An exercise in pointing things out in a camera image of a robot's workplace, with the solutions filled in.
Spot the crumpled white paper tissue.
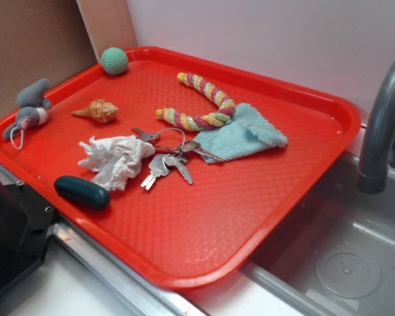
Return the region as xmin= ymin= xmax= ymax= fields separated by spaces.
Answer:
xmin=78 ymin=136 xmax=155 ymax=191

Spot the grey plastic faucet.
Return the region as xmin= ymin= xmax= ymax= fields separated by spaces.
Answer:
xmin=356 ymin=61 xmax=395 ymax=194

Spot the multicolour twisted rope toy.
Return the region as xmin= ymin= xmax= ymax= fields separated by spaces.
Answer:
xmin=155 ymin=72 xmax=236 ymax=132

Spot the silver key bunch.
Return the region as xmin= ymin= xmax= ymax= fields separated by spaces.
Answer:
xmin=131 ymin=127 xmax=223 ymax=190

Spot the orange spiral seashell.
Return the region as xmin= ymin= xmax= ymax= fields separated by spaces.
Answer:
xmin=71 ymin=99 xmax=119 ymax=123

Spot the grey plastic sink basin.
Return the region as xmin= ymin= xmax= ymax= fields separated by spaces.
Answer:
xmin=242 ymin=135 xmax=395 ymax=315

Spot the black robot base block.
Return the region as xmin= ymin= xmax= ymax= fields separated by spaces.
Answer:
xmin=0 ymin=181 xmax=57 ymax=295

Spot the red plastic tray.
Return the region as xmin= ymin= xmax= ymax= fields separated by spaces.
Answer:
xmin=0 ymin=47 xmax=361 ymax=290

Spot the grey plush elephant toy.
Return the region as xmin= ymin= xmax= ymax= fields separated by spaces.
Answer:
xmin=3 ymin=78 xmax=52 ymax=149

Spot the light blue terry cloth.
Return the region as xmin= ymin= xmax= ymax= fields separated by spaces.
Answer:
xmin=194 ymin=103 xmax=288 ymax=161

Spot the brown cardboard panel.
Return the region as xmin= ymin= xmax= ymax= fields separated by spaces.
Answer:
xmin=0 ymin=1 xmax=97 ymax=119

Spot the dark green oval object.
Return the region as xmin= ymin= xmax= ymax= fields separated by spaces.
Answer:
xmin=54 ymin=176 xmax=111 ymax=211

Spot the light wooden board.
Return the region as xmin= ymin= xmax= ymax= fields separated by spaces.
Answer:
xmin=76 ymin=0 xmax=138 ymax=62

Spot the green crocheted ball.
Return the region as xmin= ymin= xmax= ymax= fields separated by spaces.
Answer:
xmin=101 ymin=47 xmax=128 ymax=76

